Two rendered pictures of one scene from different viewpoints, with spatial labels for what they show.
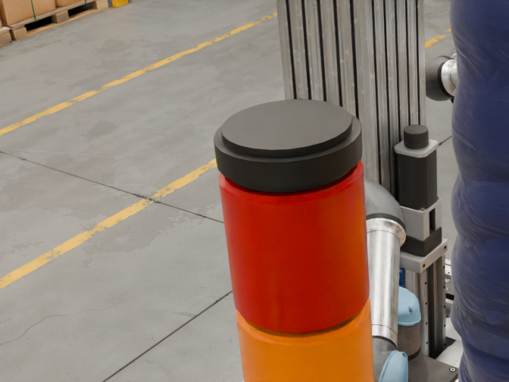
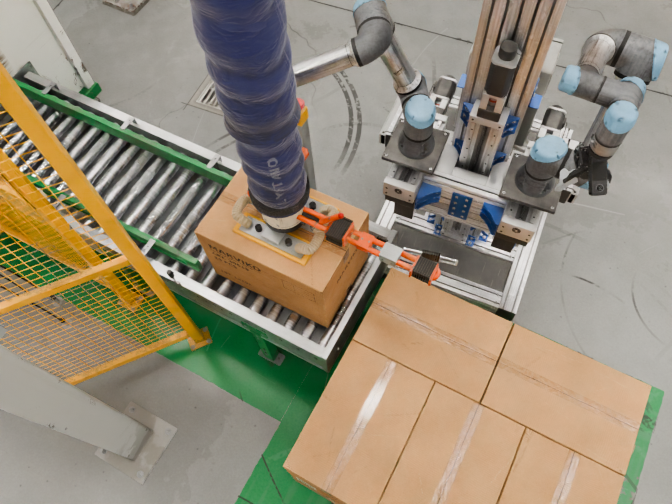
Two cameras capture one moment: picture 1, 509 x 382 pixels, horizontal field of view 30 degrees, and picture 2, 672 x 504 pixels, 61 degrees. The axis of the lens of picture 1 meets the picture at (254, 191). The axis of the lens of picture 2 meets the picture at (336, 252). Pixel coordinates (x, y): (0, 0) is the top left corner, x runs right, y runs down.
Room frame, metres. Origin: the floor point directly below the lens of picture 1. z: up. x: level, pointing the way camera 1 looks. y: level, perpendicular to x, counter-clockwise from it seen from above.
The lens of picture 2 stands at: (1.10, -1.61, 2.95)
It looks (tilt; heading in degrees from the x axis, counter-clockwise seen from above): 62 degrees down; 75
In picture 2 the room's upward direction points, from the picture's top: 5 degrees counter-clockwise
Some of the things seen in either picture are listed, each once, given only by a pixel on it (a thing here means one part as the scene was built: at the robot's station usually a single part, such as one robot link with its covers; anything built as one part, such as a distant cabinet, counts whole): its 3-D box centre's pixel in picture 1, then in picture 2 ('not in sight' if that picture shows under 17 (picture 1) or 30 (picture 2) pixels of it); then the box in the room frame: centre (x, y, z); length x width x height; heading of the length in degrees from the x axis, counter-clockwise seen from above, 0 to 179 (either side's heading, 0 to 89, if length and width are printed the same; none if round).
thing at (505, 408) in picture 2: not in sight; (462, 434); (1.67, -1.34, 0.34); 1.20 x 1.00 x 0.40; 132
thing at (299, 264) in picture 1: (295, 233); not in sight; (0.30, -0.01, 2.30); 0.05 x 0.05 x 0.05
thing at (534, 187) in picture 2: not in sight; (537, 174); (2.20, -0.63, 1.09); 0.15 x 0.15 x 0.10
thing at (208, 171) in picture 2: not in sight; (129, 129); (0.62, 0.65, 0.60); 1.60 x 0.10 x 0.09; 132
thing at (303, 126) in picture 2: not in sight; (307, 174); (1.43, 0.10, 0.50); 0.07 x 0.07 x 1.00; 42
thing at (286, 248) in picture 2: not in sight; (273, 236); (1.15, -0.47, 0.97); 0.34 x 0.10 x 0.05; 132
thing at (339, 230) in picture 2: not in sight; (339, 230); (1.39, -0.59, 1.08); 0.10 x 0.08 x 0.06; 42
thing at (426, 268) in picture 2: not in sight; (423, 270); (1.62, -0.85, 1.08); 0.08 x 0.07 x 0.05; 132
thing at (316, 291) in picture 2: not in sight; (287, 245); (1.20, -0.40, 0.75); 0.60 x 0.40 x 0.40; 133
